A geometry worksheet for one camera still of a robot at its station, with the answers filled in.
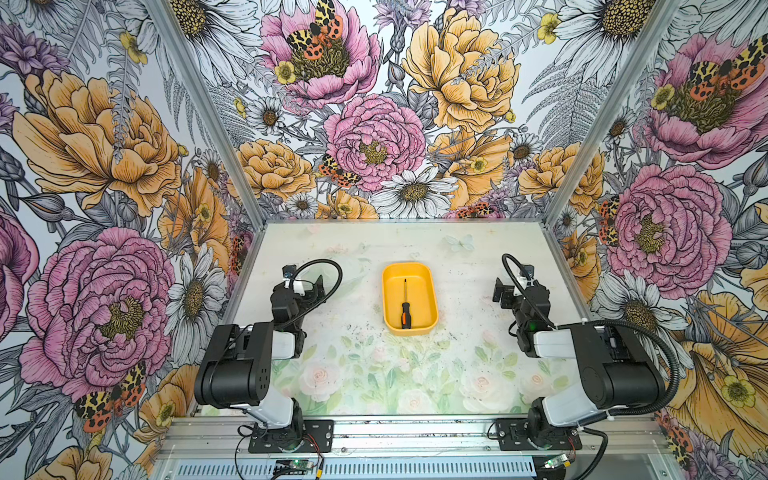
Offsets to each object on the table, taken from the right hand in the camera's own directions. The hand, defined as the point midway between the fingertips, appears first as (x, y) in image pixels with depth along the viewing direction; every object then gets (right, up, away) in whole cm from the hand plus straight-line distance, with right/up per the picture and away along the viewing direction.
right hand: (513, 286), depth 94 cm
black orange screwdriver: (-33, -10, -2) cm, 35 cm away
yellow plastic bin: (-28, -4, +8) cm, 29 cm away
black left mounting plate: (-56, -35, -20) cm, 69 cm away
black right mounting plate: (-8, -34, -20) cm, 40 cm away
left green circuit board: (-59, -39, -23) cm, 74 cm away
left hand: (-64, +1, 0) cm, 64 cm away
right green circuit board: (+1, -39, -23) cm, 45 cm away
